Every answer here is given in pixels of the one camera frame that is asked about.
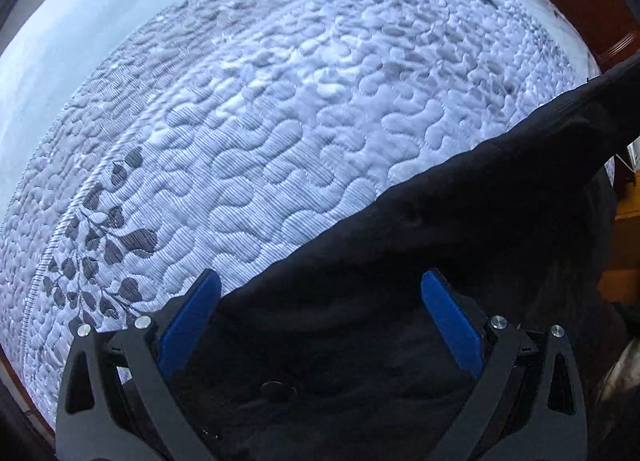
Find white quilted bed cover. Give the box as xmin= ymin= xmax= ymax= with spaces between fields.
xmin=1 ymin=0 xmax=599 ymax=424

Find black pants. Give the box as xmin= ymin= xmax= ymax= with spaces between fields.
xmin=169 ymin=57 xmax=639 ymax=460

